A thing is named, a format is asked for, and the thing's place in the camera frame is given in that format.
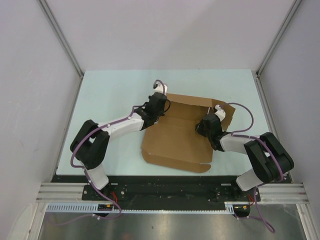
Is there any brown cardboard box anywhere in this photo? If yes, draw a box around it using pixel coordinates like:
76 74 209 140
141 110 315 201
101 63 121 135
141 93 235 173

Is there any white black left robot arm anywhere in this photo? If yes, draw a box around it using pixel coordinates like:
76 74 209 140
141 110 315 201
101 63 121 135
70 91 168 200

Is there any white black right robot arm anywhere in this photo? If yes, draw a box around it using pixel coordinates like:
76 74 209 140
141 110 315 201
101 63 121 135
195 114 295 201

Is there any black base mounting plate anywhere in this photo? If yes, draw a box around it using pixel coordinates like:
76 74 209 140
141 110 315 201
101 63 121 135
51 174 293 202

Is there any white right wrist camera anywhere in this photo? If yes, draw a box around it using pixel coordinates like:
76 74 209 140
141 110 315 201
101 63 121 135
214 104 226 122

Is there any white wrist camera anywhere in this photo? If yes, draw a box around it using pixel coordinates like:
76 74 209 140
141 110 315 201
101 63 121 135
153 83 168 95
214 104 226 122

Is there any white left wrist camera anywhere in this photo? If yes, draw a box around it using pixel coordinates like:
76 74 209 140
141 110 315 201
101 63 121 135
153 83 168 95

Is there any aluminium right side rail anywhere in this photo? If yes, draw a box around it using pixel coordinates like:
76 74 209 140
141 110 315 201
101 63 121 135
251 71 293 183

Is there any grey slotted cable duct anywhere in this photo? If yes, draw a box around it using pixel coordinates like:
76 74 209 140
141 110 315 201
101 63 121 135
46 202 251 214

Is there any aluminium frame post left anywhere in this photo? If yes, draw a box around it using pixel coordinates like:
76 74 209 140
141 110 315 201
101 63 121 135
36 0 84 80

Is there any aluminium frame post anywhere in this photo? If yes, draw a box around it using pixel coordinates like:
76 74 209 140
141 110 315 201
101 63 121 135
255 0 304 78
36 0 84 80

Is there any aluminium frame post right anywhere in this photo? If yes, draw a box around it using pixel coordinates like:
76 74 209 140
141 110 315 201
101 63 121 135
255 0 304 78

